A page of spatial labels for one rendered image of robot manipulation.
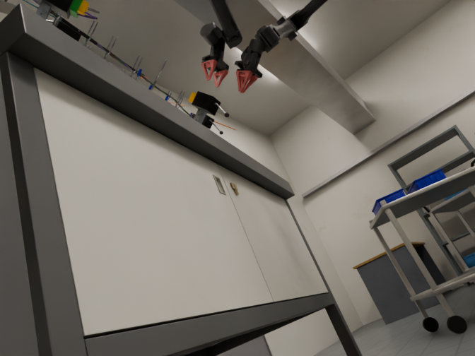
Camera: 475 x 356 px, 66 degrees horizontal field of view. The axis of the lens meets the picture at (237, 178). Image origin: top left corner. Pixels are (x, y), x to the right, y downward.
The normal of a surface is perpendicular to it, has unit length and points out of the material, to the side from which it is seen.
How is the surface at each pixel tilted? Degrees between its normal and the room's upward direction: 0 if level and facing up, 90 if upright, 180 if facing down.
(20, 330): 90
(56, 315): 90
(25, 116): 90
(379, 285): 90
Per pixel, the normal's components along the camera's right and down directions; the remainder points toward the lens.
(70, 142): 0.82, -0.50
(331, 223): -0.58, -0.15
